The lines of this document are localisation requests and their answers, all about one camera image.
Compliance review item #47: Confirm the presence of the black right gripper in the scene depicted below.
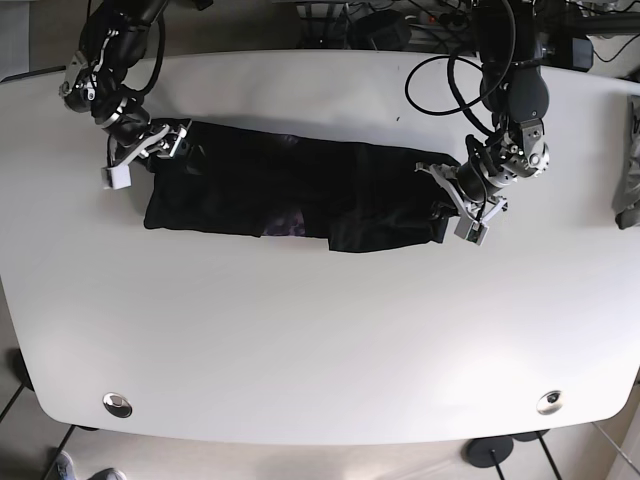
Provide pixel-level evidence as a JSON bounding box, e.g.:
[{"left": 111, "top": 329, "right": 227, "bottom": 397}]
[{"left": 106, "top": 119, "right": 192, "bottom": 168}]

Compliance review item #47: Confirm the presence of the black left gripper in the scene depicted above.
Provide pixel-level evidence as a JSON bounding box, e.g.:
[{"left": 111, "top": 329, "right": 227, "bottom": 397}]
[{"left": 415, "top": 162, "right": 509, "bottom": 223}]

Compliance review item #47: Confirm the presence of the black T-shirt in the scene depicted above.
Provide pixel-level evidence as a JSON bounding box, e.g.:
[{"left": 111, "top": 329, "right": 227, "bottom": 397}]
[{"left": 144, "top": 122, "right": 458, "bottom": 253}]

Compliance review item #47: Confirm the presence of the grey T-shirt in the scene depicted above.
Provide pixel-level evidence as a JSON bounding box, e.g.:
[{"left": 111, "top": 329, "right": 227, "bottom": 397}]
[{"left": 613, "top": 95, "right": 639, "bottom": 230}]

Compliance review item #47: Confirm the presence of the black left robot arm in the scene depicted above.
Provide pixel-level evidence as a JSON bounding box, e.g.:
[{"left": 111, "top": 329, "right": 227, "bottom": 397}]
[{"left": 404, "top": 1, "right": 550, "bottom": 222}]

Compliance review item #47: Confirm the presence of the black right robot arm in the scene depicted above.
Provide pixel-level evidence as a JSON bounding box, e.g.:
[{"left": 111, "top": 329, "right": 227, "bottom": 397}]
[{"left": 59, "top": 1, "right": 190, "bottom": 168}]

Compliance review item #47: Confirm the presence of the right silver table grommet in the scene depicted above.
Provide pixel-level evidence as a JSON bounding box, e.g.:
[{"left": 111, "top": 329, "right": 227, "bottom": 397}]
[{"left": 536, "top": 390, "right": 564, "bottom": 416}]

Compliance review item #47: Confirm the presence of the silver table grommet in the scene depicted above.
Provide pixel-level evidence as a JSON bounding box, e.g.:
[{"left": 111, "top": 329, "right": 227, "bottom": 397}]
[
  {"left": 102, "top": 392, "right": 133, "bottom": 419},
  {"left": 536, "top": 390, "right": 564, "bottom": 416}
]

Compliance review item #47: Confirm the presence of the black round stand base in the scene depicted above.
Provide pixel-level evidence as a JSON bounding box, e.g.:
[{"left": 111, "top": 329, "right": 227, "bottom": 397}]
[{"left": 462, "top": 436, "right": 514, "bottom": 469}]

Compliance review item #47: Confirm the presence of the black left table leg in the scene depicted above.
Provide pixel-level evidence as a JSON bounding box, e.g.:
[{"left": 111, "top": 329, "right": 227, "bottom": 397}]
[{"left": 0, "top": 348, "right": 34, "bottom": 422}]

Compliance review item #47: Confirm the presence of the left silver table grommet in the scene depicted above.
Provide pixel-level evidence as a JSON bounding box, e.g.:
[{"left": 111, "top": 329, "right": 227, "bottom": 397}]
[{"left": 102, "top": 392, "right": 133, "bottom": 419}]

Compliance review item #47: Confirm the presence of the grey shoe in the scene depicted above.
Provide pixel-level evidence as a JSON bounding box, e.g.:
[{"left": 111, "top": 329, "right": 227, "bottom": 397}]
[
  {"left": 53, "top": 451, "right": 77, "bottom": 480},
  {"left": 91, "top": 468, "right": 127, "bottom": 480}
]

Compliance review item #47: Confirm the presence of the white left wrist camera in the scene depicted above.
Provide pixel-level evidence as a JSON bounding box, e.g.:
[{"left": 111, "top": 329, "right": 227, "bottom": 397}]
[{"left": 454, "top": 217, "right": 489, "bottom": 246}]

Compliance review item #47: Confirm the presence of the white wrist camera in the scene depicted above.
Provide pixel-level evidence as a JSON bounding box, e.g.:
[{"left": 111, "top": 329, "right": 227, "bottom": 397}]
[
  {"left": 101, "top": 124, "right": 170, "bottom": 190},
  {"left": 454, "top": 217, "right": 489, "bottom": 246}
]

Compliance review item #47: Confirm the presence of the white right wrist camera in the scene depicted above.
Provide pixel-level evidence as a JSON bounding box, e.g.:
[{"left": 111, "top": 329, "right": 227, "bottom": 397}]
[{"left": 101, "top": 124, "right": 170, "bottom": 190}]

